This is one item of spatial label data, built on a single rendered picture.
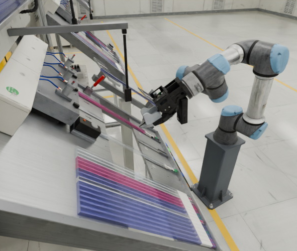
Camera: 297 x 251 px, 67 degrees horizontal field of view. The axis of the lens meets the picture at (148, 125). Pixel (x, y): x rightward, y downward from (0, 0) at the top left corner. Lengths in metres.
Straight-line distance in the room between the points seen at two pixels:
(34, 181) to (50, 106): 0.24
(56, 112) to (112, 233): 0.35
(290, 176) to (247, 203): 0.54
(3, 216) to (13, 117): 0.20
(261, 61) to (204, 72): 0.44
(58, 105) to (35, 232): 0.33
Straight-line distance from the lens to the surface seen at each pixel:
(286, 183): 2.25
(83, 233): 0.50
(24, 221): 0.45
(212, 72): 0.77
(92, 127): 0.70
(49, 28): 0.64
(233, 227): 1.80
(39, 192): 0.49
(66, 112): 0.67
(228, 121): 1.42
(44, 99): 0.66
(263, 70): 1.17
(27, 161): 0.53
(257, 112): 1.31
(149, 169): 0.86
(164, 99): 0.75
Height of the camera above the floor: 1.47
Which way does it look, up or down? 35 degrees down
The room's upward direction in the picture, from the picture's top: straight up
